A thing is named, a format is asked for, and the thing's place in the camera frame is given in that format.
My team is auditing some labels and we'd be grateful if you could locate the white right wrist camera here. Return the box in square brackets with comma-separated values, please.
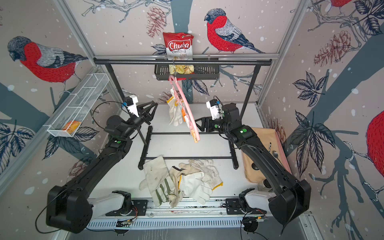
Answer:
[206, 99, 221, 120]

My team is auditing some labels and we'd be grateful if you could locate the beige glove middle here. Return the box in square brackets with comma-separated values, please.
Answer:
[169, 166, 185, 208]

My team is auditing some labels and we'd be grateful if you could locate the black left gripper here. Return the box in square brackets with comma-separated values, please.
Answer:
[122, 101, 157, 140]

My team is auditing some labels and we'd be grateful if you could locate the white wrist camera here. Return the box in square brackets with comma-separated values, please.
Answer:
[206, 99, 221, 120]
[123, 94, 139, 117]

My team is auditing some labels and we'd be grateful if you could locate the red cassava chips bag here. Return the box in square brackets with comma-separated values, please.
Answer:
[163, 33, 194, 61]

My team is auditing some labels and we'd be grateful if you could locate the pink tray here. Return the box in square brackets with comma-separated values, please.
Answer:
[275, 131, 292, 173]

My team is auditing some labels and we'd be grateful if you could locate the beige cloth mat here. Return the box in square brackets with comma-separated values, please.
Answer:
[238, 125, 287, 189]

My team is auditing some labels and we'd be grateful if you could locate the black garment rack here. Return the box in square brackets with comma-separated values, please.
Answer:
[94, 58, 272, 170]

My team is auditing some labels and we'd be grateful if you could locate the pink clip hanger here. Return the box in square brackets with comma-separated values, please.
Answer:
[168, 65, 201, 143]

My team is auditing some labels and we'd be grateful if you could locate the white wire mesh shelf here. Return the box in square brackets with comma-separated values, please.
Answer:
[47, 73, 110, 138]

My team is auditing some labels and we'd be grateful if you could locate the white glove yellow cuff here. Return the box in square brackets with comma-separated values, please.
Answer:
[179, 172, 213, 205]

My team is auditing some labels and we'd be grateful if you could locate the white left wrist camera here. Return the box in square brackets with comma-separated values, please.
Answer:
[123, 94, 139, 117]

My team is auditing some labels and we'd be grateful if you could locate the black wall basket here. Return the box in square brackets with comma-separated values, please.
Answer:
[154, 64, 220, 81]

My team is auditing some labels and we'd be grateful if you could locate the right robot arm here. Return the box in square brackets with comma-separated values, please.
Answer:
[196, 103, 312, 227]

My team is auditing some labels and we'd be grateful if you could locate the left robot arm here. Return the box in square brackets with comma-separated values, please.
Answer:
[46, 101, 158, 234]

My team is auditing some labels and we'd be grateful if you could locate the orange snack packet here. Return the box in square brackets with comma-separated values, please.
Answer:
[63, 120, 82, 135]

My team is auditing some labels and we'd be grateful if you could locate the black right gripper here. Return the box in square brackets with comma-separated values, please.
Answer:
[192, 115, 231, 135]

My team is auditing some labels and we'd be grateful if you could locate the knit glove yellow cuff bottom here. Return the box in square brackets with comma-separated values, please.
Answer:
[179, 159, 223, 190]

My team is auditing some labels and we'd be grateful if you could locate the dark metal spoon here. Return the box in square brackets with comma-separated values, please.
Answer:
[251, 163, 260, 171]

